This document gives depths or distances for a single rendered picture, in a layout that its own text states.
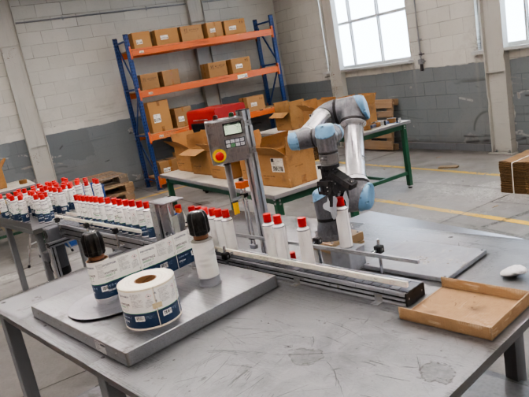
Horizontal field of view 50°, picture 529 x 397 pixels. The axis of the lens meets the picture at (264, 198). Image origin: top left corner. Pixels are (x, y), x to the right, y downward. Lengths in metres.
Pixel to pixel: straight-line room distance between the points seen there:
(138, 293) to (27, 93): 7.98
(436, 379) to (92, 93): 8.95
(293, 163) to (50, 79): 6.39
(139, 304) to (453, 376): 1.01
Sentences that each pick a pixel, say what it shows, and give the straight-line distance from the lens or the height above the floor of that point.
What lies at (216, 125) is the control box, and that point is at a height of 1.46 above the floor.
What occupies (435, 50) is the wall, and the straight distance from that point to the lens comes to 8.68.
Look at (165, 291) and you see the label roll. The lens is 1.99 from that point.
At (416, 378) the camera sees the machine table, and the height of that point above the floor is 0.83.
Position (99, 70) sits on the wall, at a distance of 10.10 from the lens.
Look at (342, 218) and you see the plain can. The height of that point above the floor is 1.05.
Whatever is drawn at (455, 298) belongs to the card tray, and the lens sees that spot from 1.97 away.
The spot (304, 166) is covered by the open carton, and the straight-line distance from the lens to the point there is 4.20.
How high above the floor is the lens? 1.67
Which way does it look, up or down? 13 degrees down
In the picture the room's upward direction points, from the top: 10 degrees counter-clockwise
